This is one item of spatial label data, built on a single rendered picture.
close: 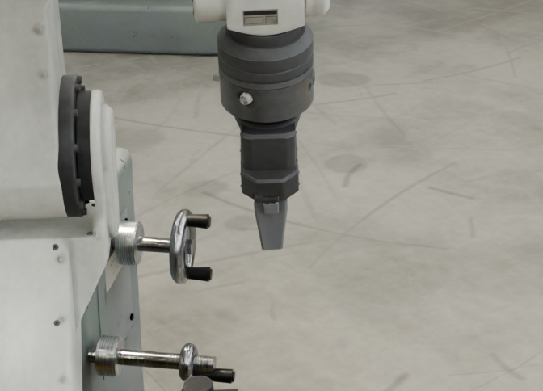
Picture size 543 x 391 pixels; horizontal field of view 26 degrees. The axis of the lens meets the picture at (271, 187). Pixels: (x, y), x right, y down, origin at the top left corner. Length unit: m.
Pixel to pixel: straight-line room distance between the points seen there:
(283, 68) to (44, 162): 0.25
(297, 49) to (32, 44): 0.24
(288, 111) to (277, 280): 1.96
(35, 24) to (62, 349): 0.33
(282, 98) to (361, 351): 1.71
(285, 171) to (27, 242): 0.27
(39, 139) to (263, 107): 0.21
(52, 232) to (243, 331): 1.63
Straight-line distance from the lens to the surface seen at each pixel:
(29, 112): 1.11
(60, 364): 1.19
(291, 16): 1.04
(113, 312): 1.90
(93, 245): 1.19
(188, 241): 1.83
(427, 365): 2.70
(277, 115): 1.08
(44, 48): 1.08
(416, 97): 4.30
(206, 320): 2.85
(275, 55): 1.05
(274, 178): 1.10
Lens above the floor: 1.46
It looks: 24 degrees down
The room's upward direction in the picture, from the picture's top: straight up
